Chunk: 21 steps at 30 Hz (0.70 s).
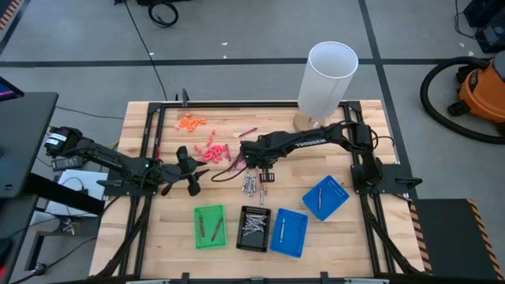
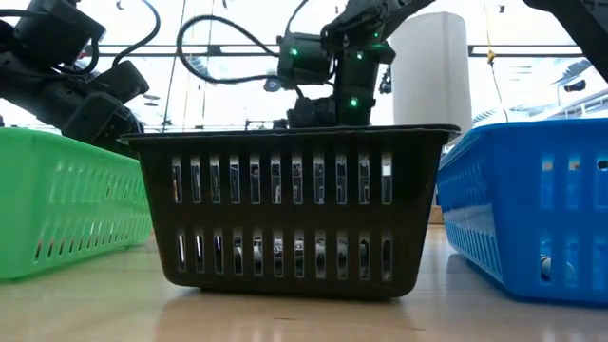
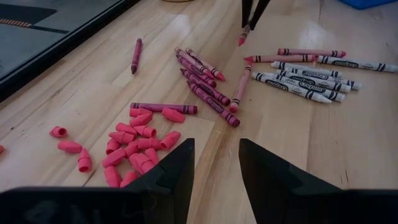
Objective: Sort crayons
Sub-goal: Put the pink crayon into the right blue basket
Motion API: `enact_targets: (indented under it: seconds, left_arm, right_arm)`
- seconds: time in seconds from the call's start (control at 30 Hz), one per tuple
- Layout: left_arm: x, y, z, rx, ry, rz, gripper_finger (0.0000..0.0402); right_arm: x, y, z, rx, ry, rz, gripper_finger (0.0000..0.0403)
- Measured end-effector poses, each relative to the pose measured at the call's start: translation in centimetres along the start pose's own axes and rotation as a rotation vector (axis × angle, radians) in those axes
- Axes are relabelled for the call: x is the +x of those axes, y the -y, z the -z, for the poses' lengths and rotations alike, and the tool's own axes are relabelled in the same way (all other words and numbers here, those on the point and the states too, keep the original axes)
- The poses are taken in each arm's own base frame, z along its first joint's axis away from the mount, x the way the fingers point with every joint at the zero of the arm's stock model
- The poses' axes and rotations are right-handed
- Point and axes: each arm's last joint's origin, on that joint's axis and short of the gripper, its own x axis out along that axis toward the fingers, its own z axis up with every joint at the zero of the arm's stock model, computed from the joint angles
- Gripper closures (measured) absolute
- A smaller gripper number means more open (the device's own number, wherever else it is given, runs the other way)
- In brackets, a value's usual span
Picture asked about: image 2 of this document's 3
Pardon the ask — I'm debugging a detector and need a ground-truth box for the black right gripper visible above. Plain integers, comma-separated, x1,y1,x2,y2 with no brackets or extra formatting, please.
333,61,381,128

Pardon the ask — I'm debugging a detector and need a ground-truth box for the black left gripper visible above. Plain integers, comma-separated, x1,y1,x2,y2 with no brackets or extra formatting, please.
28,78,143,143

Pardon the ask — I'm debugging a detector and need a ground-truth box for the green plastic basket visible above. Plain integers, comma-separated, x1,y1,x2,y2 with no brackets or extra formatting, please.
0,126,153,281

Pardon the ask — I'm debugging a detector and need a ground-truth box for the black plastic basket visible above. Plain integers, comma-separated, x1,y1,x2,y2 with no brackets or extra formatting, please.
118,123,462,300

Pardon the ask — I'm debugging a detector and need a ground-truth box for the grey paper-wrapped crayon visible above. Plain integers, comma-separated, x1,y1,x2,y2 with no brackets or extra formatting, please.
540,256,579,285

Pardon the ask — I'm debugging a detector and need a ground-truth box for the black dome ceiling fixture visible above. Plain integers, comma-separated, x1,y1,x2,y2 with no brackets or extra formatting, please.
262,75,285,94

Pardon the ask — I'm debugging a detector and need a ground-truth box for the small black background stand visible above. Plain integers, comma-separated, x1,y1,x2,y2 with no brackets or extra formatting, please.
244,118,290,131

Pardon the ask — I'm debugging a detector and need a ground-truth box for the black overhead crossbar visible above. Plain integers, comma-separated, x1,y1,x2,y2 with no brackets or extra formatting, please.
84,43,593,58

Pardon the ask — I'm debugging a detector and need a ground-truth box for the blue plastic basket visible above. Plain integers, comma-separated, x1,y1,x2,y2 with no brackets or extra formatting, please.
435,117,608,305

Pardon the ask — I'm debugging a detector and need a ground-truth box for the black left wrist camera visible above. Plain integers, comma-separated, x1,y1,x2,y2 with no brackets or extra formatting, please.
97,60,151,104

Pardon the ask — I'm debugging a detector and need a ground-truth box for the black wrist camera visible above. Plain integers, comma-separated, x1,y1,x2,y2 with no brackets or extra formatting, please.
287,97,336,128
97,60,151,104

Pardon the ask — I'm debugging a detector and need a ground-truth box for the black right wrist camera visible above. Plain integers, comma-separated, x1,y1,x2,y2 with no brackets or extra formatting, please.
287,97,336,128

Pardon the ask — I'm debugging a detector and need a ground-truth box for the thin hanging cord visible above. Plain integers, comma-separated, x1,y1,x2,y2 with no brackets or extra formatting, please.
162,0,187,129
181,0,199,129
199,0,214,129

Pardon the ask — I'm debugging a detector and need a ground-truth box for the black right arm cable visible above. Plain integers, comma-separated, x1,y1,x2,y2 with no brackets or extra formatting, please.
176,13,286,86

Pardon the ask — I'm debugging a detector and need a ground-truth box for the yellow hanging cord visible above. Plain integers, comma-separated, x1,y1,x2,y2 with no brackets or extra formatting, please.
482,0,510,123

